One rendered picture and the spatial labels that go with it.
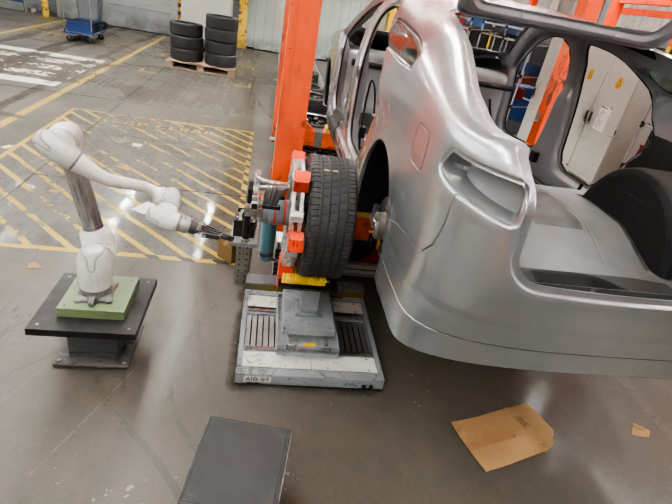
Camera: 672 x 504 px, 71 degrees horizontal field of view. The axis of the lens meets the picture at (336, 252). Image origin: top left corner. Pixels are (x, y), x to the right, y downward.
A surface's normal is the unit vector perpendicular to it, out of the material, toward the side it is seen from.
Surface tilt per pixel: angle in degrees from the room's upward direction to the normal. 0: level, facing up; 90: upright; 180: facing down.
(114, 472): 0
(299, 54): 90
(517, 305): 96
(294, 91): 90
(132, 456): 0
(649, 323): 96
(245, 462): 0
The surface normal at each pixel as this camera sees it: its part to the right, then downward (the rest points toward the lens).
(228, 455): 0.17, -0.86
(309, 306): 0.11, 0.50
